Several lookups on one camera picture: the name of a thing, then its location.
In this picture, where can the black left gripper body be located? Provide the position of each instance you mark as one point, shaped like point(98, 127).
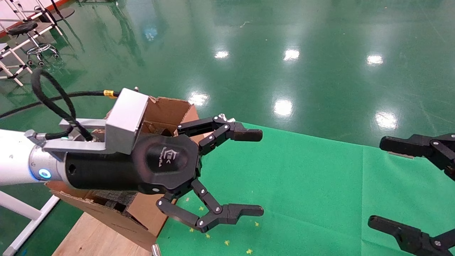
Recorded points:
point(160, 163)

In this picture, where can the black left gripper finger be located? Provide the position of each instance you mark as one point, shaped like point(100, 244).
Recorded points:
point(231, 213)
point(234, 131)

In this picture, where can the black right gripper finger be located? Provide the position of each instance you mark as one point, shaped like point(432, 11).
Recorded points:
point(408, 145)
point(401, 234)

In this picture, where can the large open cardboard carton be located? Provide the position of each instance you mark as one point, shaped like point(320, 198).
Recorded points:
point(145, 213)

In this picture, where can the black foam block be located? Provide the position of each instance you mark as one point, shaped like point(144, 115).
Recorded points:
point(113, 200)

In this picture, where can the green table cloth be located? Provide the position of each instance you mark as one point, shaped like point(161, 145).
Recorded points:
point(320, 195)

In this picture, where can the black round stand base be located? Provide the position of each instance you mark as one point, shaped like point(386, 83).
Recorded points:
point(62, 14)

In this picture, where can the black round swivel stool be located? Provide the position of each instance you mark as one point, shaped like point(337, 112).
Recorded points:
point(23, 27)

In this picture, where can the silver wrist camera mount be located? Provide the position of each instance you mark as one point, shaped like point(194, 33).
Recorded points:
point(126, 117)

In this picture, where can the white metal table frame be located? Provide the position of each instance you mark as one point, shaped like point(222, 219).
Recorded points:
point(32, 220)

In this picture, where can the white pipe rack frame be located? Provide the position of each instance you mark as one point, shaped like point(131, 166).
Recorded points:
point(14, 48)

